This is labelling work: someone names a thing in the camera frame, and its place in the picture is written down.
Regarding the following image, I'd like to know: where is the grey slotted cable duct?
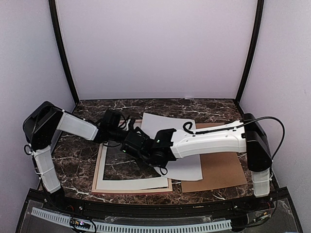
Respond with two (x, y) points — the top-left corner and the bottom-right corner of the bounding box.
(31, 207), (232, 233)

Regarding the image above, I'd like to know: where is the clear acrylic sheet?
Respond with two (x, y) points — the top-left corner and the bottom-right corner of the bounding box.
(103, 147), (160, 180)

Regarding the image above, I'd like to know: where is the red sunset photo print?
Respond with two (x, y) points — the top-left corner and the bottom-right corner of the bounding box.
(141, 113), (203, 181)

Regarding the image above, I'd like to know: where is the white photo mat board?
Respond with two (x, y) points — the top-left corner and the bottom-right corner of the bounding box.
(92, 144), (173, 194)

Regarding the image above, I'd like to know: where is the black corner post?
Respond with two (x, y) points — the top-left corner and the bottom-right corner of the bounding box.
(234, 0), (264, 106)
(48, 0), (80, 105)

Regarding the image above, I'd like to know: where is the black corner post left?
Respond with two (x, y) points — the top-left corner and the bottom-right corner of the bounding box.
(48, 0), (80, 105)

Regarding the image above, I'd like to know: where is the brown cardboard backing board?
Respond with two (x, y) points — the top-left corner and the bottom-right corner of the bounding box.
(181, 122), (248, 193)

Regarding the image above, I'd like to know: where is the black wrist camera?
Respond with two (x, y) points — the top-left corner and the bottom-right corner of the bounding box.
(121, 126), (152, 158)
(101, 109), (121, 128)

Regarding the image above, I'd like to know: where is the black corner post right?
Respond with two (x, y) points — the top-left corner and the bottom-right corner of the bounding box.
(234, 0), (264, 106)

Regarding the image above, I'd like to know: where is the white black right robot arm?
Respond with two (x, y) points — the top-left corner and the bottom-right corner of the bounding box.
(141, 113), (273, 211)

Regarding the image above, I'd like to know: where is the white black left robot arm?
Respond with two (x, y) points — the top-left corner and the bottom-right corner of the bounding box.
(22, 101), (128, 212)

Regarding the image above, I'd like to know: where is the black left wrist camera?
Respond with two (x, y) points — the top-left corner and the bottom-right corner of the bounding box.
(101, 109), (121, 128)

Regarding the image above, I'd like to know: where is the light wooden picture frame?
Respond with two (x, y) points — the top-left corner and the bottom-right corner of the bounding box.
(91, 118), (173, 194)

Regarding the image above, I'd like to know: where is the black table edge rail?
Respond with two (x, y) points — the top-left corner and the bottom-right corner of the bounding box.
(25, 187), (289, 229)

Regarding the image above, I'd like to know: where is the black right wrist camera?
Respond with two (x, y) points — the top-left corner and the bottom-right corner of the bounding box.
(121, 126), (152, 158)

